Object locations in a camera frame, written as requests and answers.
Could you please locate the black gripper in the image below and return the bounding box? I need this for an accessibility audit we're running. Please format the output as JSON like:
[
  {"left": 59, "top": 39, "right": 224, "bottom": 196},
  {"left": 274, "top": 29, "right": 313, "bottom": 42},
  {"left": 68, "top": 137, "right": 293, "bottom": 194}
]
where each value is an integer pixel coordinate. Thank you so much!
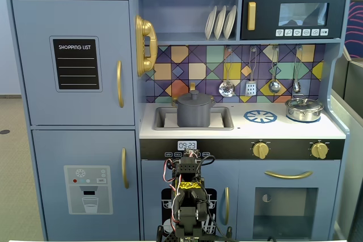
[{"left": 181, "top": 147, "right": 201, "bottom": 160}]

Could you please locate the dark gray pot lid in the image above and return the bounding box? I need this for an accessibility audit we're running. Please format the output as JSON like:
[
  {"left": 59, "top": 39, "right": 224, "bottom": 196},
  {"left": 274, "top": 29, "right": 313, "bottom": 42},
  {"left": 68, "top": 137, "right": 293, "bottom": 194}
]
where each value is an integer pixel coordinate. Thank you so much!
[{"left": 177, "top": 90, "right": 212, "bottom": 106}]

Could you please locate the steel pot lid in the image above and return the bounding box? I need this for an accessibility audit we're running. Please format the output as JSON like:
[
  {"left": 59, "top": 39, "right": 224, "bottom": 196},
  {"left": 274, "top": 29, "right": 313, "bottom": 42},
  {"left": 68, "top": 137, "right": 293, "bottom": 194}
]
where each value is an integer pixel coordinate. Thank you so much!
[{"left": 285, "top": 97, "right": 324, "bottom": 109}]

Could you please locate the dark gray pot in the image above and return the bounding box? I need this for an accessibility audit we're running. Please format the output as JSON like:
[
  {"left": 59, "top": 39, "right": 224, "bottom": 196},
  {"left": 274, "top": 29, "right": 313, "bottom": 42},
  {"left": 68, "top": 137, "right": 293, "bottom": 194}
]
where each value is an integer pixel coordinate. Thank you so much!
[{"left": 171, "top": 96, "right": 217, "bottom": 128}]

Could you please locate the blue dishwasher door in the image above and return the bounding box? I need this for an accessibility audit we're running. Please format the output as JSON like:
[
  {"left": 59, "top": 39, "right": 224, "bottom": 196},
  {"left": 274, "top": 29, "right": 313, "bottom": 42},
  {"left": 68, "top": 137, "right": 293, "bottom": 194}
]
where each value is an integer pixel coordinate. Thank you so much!
[{"left": 141, "top": 159, "right": 239, "bottom": 241}]

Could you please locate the gray sink basin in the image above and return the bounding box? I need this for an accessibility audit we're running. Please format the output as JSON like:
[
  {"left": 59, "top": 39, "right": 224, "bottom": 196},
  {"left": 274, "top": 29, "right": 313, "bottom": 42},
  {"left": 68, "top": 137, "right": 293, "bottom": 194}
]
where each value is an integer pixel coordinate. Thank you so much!
[{"left": 153, "top": 106, "right": 235, "bottom": 131}]

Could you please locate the blue oven door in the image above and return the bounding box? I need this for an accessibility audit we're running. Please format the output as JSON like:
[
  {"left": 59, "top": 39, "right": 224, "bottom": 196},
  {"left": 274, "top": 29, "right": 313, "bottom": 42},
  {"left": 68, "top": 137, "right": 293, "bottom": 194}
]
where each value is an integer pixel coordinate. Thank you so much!
[{"left": 238, "top": 160, "right": 341, "bottom": 241}]

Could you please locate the gold stove knob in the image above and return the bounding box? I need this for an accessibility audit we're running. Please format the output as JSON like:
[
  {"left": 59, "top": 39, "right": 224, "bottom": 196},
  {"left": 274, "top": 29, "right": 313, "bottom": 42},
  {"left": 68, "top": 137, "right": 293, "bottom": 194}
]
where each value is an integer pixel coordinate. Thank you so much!
[
  {"left": 310, "top": 142, "right": 330, "bottom": 160},
  {"left": 252, "top": 142, "right": 270, "bottom": 160}
]

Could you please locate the steel skimmer spoon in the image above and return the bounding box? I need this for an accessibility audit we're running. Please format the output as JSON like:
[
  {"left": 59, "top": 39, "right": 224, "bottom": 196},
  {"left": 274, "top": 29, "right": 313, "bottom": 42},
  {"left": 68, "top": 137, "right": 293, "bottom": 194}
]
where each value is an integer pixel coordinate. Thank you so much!
[{"left": 218, "top": 45, "right": 236, "bottom": 98}]

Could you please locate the steel slotted spatula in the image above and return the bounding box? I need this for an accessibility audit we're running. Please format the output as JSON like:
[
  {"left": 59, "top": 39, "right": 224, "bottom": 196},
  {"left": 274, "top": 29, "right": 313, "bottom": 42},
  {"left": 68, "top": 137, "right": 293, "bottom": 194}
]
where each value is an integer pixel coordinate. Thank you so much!
[{"left": 244, "top": 45, "right": 259, "bottom": 97}]

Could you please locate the steel ladle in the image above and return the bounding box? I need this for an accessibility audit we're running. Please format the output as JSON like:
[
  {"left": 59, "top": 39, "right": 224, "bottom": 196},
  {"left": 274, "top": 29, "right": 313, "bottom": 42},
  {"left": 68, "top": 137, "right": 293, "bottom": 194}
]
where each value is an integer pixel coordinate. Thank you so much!
[{"left": 268, "top": 45, "right": 282, "bottom": 94}]

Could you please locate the shiny steel pot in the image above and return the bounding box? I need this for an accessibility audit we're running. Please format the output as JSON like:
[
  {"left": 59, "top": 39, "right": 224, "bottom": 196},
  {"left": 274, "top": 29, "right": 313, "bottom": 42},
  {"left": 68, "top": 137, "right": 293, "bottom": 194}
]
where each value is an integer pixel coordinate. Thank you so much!
[{"left": 285, "top": 97, "right": 324, "bottom": 123}]

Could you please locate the steel small spoon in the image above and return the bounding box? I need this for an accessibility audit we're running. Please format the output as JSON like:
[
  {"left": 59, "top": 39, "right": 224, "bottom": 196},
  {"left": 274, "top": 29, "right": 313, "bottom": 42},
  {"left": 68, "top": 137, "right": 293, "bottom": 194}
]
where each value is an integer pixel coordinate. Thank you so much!
[{"left": 292, "top": 44, "right": 303, "bottom": 94}]

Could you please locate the white plate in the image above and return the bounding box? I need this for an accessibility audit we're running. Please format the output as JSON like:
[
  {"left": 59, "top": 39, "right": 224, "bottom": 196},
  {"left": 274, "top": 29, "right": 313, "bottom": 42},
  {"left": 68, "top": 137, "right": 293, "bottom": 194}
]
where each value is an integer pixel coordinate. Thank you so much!
[
  {"left": 213, "top": 5, "right": 227, "bottom": 41},
  {"left": 204, "top": 5, "right": 218, "bottom": 41},
  {"left": 223, "top": 5, "right": 237, "bottom": 40}
]

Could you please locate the gold toy telephone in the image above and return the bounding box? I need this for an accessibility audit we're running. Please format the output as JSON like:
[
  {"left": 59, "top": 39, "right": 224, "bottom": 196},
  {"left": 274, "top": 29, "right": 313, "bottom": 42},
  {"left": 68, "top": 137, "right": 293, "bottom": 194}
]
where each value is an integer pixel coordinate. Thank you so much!
[{"left": 134, "top": 14, "right": 158, "bottom": 78}]

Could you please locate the blue fridge door with dispenser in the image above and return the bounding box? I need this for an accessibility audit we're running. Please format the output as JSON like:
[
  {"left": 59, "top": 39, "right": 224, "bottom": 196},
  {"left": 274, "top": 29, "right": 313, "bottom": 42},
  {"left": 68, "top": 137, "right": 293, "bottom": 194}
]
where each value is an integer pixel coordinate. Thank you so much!
[{"left": 31, "top": 129, "right": 140, "bottom": 241}]

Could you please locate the black shopping list board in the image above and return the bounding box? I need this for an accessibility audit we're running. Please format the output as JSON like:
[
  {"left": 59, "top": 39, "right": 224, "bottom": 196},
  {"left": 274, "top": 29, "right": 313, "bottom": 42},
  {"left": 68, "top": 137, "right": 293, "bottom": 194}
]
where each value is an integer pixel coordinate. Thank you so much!
[{"left": 49, "top": 36, "right": 103, "bottom": 93}]

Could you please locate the gray desk divider panel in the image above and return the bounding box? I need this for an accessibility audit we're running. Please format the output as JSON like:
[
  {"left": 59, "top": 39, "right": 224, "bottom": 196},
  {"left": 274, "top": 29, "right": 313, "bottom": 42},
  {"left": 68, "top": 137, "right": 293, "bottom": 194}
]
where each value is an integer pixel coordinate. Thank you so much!
[{"left": 328, "top": 87, "right": 363, "bottom": 242}]

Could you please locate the black toy microwave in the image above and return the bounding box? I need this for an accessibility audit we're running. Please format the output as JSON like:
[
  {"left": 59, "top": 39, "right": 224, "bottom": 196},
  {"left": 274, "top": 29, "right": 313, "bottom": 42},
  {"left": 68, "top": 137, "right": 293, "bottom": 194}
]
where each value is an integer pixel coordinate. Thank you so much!
[{"left": 240, "top": 0, "right": 347, "bottom": 41}]

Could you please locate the blue freezer door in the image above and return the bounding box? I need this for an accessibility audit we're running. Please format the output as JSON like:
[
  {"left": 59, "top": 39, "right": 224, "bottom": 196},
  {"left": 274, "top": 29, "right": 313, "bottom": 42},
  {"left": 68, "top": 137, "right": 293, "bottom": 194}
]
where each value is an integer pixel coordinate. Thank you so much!
[{"left": 11, "top": 0, "right": 136, "bottom": 126}]

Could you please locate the gold dishwasher door handle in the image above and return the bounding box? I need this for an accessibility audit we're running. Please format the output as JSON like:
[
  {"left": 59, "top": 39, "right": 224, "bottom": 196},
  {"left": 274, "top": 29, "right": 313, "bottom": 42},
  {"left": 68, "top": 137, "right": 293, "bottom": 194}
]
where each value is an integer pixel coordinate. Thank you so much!
[{"left": 223, "top": 186, "right": 230, "bottom": 226}]

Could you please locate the gold fridge door handle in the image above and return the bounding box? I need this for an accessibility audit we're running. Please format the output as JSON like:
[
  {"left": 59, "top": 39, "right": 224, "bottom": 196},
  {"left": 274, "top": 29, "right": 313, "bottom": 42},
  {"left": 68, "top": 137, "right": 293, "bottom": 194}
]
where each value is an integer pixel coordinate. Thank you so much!
[{"left": 121, "top": 147, "right": 130, "bottom": 189}]

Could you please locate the gold freezer door handle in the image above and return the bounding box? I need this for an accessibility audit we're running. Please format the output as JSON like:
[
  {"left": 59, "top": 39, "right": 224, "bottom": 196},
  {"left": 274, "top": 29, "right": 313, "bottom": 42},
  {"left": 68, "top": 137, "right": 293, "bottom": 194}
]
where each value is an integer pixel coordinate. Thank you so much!
[{"left": 116, "top": 60, "right": 125, "bottom": 109}]

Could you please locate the gold oven door handle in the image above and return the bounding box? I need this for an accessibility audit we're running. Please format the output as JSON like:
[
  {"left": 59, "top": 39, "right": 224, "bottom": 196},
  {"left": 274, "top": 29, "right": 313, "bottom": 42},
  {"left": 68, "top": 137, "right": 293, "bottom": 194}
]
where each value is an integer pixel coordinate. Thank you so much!
[{"left": 264, "top": 170, "right": 314, "bottom": 180}]

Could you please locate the gold microwave handle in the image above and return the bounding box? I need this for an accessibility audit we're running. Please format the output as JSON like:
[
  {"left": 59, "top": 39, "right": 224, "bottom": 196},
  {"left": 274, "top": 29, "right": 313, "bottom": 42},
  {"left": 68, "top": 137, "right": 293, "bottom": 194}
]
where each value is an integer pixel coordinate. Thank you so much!
[{"left": 247, "top": 1, "right": 257, "bottom": 31}]

